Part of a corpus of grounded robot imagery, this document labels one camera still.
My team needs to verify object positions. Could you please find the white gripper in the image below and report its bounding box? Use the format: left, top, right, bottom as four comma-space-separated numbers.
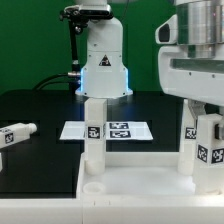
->
155, 15, 224, 120

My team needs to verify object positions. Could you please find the white square desk top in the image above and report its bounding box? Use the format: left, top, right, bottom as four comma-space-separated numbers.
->
76, 152, 224, 206

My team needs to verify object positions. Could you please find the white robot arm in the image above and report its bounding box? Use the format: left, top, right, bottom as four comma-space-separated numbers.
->
63, 0, 224, 107

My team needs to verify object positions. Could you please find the white marker base sheet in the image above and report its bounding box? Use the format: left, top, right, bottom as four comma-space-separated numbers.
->
60, 121, 153, 141

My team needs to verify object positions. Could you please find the white front fence bar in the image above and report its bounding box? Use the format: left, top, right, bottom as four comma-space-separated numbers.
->
0, 196, 224, 224

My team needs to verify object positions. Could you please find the white left fence piece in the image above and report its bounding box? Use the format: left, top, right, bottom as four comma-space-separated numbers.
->
0, 153, 3, 172

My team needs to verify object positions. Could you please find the black camera on stand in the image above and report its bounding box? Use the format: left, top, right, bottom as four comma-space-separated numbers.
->
59, 3, 113, 91

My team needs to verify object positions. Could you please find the black cable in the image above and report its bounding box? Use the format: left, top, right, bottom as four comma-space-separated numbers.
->
32, 73, 81, 91

